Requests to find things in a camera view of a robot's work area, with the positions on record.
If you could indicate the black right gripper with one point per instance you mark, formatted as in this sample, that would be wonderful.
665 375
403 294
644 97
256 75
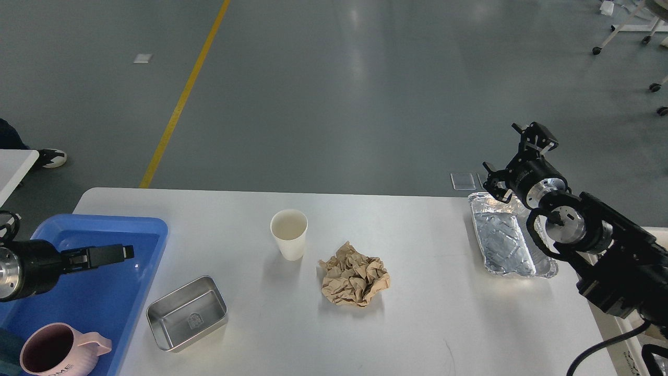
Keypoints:
529 180

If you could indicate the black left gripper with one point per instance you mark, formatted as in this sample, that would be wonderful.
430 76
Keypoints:
33 267

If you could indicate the pink mug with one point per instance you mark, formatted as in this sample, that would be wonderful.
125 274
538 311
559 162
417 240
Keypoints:
59 349

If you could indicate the stainless steel rectangular container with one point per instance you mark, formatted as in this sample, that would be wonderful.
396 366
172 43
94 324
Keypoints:
187 314

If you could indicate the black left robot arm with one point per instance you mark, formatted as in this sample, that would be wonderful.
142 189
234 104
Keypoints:
10 228

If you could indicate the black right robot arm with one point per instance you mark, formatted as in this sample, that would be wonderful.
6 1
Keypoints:
621 267

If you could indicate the blue plastic tray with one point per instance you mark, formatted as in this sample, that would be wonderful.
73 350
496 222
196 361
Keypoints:
107 300

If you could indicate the clear floor plate left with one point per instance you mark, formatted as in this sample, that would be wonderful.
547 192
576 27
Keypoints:
463 181

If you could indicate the aluminium foil tray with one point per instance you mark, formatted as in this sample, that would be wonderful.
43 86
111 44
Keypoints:
504 241

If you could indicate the white side table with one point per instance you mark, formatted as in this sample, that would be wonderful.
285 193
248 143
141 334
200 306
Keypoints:
15 164

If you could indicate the crumpled brown paper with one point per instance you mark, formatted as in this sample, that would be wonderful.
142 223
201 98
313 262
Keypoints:
351 278

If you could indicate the white paper scrap on floor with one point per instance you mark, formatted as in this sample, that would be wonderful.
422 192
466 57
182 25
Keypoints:
142 58

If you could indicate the white paper cup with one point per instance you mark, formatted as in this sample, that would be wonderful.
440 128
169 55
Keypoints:
289 228

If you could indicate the white wheeled cart frame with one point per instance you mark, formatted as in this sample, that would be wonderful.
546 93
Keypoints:
657 23

